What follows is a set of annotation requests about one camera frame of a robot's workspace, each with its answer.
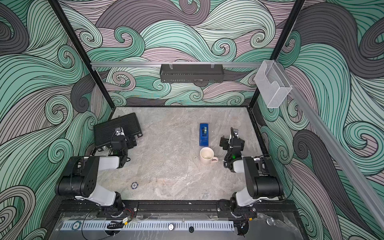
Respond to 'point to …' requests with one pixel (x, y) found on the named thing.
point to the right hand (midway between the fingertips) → (230, 137)
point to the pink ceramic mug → (207, 156)
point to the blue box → (204, 134)
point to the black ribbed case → (103, 132)
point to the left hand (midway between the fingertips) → (123, 136)
